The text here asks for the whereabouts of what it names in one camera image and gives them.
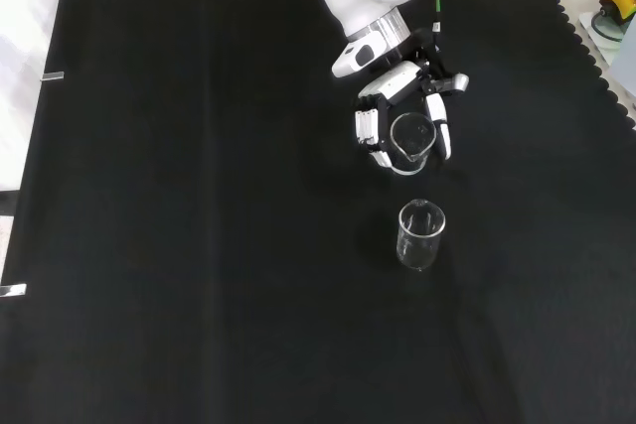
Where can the black bench cloth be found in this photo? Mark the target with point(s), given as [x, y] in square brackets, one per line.
[199, 205]

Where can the grey tape strip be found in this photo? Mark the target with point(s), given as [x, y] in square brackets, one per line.
[12, 290]
[52, 76]

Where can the clear graduated glass beaker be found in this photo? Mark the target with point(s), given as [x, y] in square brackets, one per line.
[411, 143]

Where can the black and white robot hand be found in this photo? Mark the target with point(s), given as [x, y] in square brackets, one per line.
[397, 80]

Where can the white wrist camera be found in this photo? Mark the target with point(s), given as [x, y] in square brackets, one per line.
[350, 60]

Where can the clear plain glass beaker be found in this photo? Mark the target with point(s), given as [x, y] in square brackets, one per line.
[420, 245]

